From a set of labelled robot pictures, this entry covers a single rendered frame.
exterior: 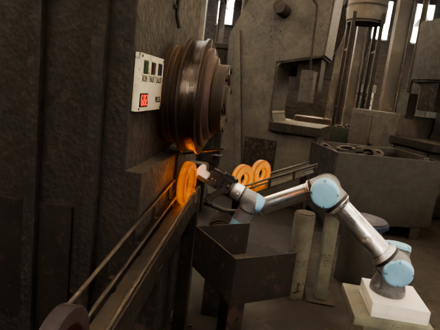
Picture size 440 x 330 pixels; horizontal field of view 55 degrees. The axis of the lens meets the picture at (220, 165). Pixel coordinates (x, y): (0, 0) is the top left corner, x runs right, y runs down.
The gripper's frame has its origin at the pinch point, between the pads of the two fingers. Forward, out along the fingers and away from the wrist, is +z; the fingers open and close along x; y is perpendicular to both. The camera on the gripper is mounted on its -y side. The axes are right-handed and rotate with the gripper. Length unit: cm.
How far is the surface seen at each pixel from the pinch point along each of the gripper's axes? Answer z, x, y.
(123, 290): -9, 80, -16
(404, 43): -185, -851, 270
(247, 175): -22.4, -37.0, 3.0
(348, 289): -91, -13, -17
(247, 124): 4, -262, 3
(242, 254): -35, 43, -5
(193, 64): 14, 28, 43
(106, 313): -9, 91, -17
